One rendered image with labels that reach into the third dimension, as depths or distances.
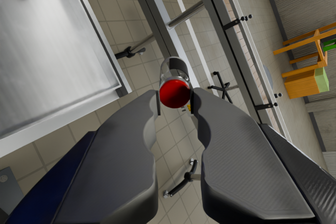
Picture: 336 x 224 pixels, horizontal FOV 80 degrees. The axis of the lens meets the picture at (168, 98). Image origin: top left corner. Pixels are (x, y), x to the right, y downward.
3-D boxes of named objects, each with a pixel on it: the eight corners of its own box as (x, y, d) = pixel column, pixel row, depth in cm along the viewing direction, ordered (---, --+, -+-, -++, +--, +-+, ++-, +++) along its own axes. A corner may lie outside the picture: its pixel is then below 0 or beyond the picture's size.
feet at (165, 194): (160, 192, 162) (173, 194, 152) (191, 156, 198) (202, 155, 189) (165, 201, 163) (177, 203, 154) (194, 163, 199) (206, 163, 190)
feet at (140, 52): (93, 60, 146) (103, 52, 137) (140, 47, 183) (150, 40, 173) (98, 70, 147) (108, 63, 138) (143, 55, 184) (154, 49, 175)
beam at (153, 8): (136, -2, 130) (148, -13, 122) (144, -2, 136) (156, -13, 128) (230, 204, 152) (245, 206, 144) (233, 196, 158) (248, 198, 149)
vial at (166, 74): (186, 54, 16) (191, 77, 13) (187, 79, 17) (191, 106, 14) (159, 56, 16) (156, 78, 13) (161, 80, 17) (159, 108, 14)
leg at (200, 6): (120, 49, 156) (201, -8, 105) (128, 47, 163) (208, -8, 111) (125, 60, 157) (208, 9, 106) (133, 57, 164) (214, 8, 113)
